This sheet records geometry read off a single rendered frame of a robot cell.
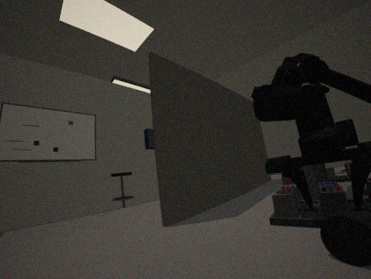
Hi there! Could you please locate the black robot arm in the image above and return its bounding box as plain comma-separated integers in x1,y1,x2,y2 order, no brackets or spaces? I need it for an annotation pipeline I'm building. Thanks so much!
251,53,371,163

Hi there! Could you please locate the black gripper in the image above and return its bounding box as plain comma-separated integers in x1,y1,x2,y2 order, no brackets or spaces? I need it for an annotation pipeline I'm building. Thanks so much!
266,113,371,211

